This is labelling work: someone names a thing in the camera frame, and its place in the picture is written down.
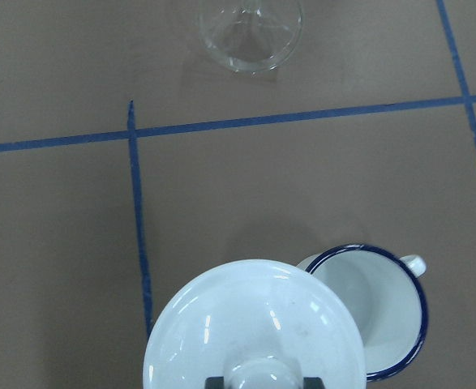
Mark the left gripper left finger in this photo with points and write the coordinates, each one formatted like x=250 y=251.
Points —
x=215 y=381

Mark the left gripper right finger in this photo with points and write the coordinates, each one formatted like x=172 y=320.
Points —
x=312 y=379

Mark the white mug lid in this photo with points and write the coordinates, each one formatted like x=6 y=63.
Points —
x=261 y=321

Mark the white enamel mug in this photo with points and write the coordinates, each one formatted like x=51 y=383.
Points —
x=385 y=298

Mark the clear glass funnel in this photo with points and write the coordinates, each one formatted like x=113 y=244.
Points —
x=250 y=36

